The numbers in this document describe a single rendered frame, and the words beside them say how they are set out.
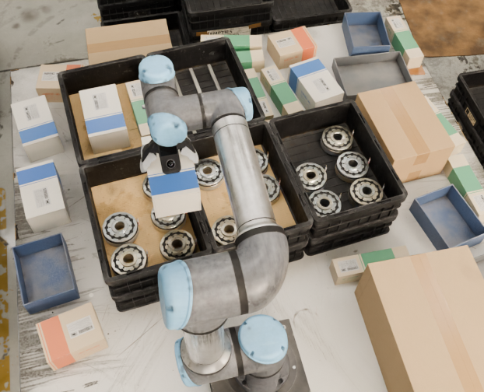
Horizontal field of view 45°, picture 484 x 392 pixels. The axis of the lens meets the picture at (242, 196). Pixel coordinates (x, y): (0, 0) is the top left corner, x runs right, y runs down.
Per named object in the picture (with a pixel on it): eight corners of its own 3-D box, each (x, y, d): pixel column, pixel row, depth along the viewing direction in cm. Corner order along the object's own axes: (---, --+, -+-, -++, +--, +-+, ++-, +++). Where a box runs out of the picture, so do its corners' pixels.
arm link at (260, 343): (291, 371, 144) (296, 352, 133) (238, 383, 142) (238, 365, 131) (278, 327, 150) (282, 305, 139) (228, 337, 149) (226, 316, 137)
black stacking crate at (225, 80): (264, 141, 194) (266, 120, 185) (178, 163, 188) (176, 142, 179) (227, 61, 214) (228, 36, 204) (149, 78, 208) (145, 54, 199)
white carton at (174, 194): (201, 210, 152) (200, 190, 144) (156, 218, 150) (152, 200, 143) (187, 150, 162) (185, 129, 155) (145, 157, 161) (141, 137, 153)
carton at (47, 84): (40, 102, 215) (35, 88, 209) (46, 78, 222) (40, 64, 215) (84, 102, 216) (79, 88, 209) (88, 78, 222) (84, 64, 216)
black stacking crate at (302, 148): (398, 216, 180) (408, 197, 170) (310, 243, 174) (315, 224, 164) (346, 122, 200) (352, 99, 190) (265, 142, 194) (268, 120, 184)
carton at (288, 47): (278, 70, 227) (280, 55, 221) (266, 50, 233) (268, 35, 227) (315, 59, 231) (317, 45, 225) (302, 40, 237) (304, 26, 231)
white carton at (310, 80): (286, 82, 224) (289, 65, 216) (313, 73, 227) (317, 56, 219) (312, 118, 215) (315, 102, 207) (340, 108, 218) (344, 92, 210)
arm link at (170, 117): (203, 119, 117) (194, 79, 122) (148, 128, 115) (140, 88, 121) (205, 143, 123) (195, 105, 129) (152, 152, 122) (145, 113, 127)
